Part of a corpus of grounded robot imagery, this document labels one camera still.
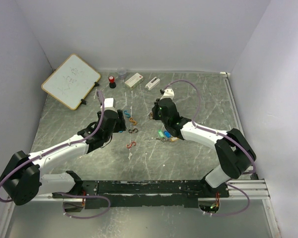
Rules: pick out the white plastic device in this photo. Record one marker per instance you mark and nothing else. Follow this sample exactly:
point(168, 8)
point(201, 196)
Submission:
point(152, 83)

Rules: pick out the aluminium rail frame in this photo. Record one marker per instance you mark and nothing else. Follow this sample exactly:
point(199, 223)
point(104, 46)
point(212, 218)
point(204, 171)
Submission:
point(164, 163)

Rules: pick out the white green cardboard box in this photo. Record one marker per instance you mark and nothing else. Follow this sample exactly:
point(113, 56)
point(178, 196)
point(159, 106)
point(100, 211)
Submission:
point(134, 81)

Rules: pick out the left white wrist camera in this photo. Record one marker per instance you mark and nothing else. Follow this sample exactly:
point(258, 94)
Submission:
point(108, 104)

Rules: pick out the clear plastic cup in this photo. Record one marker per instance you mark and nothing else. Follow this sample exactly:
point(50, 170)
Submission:
point(122, 73)

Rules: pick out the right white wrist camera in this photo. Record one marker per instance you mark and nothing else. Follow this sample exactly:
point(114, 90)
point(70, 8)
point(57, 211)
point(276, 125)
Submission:
point(167, 93)

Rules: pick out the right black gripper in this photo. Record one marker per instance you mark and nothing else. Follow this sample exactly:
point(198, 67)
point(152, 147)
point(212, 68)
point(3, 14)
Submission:
point(155, 116)

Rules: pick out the wood-framed whiteboard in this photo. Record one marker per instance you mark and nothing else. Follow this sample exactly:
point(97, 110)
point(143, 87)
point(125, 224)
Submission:
point(71, 82)

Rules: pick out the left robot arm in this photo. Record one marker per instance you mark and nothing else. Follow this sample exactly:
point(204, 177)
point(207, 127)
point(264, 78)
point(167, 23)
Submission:
point(27, 175)

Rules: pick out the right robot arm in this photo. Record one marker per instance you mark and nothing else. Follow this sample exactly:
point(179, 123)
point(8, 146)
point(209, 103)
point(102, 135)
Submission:
point(234, 153)

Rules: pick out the red black stamp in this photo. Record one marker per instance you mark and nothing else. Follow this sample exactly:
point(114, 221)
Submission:
point(112, 83)

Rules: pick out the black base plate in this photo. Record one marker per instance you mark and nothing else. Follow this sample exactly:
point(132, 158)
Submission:
point(184, 193)

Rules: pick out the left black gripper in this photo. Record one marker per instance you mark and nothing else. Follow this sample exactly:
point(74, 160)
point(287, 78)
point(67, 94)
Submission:
point(120, 124)

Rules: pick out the red S-carabiner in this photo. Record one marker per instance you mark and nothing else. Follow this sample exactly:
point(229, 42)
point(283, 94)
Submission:
point(131, 144)

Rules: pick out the green tag key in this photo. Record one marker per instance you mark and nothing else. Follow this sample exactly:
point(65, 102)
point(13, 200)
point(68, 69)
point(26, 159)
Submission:
point(160, 136)

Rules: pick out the yellow tag key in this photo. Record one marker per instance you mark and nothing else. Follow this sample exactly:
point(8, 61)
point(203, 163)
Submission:
point(172, 139)

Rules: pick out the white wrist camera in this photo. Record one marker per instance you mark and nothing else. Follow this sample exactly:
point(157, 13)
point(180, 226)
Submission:
point(108, 104)
point(167, 93)

